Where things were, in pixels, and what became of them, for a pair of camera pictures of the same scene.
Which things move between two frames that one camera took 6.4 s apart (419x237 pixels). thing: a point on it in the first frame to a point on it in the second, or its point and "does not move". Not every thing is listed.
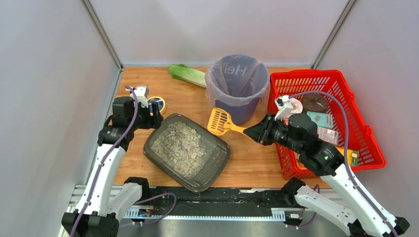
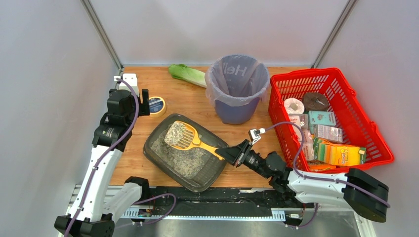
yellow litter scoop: (220, 122) to (183, 136)
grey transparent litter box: (189, 151) does not move
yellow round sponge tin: (161, 104) does not move
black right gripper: (266, 130) to (242, 154)
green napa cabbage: (180, 71) does not move
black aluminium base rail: (209, 203) does not move
